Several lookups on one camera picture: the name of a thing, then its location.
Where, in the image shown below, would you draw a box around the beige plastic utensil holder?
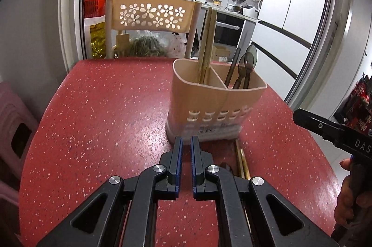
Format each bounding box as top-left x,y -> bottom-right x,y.
166,59 -> 268,143

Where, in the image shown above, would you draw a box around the white patterned bag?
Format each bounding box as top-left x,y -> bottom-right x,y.
168,31 -> 189,58

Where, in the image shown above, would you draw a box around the white rice cooker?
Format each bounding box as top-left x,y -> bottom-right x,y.
242,5 -> 260,18

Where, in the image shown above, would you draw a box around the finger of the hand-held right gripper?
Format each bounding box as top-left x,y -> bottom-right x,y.
292,109 -> 341,143

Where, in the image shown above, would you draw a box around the yellow foil bag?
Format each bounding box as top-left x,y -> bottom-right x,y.
91,22 -> 106,59

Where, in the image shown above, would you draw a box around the small cardboard box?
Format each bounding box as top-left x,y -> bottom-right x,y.
116,33 -> 130,58

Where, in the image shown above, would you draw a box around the beige flower-cutout chair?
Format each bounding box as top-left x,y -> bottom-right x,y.
104,0 -> 202,59

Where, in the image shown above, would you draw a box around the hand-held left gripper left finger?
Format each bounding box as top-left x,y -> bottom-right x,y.
36,136 -> 184,247

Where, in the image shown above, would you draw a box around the red black snack bags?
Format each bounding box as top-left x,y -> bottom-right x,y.
344,73 -> 372,133

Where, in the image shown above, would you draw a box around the plastic bag of greens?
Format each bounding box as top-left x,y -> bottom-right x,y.
129,30 -> 175,57

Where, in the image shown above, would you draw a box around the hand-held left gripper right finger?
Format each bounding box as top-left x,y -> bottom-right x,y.
190,135 -> 339,247

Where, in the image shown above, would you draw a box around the open cardboard box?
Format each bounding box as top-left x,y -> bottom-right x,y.
213,45 -> 232,62

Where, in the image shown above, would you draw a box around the person's right hand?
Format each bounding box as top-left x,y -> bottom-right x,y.
334,159 -> 361,225

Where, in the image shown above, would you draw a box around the pink plastic stool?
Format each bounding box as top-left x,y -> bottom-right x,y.
0,179 -> 21,236
0,81 -> 40,166

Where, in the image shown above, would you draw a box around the red plastic basket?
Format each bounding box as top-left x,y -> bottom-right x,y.
84,0 -> 106,19

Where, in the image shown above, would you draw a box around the white refrigerator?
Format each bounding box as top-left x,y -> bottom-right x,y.
252,0 -> 332,73

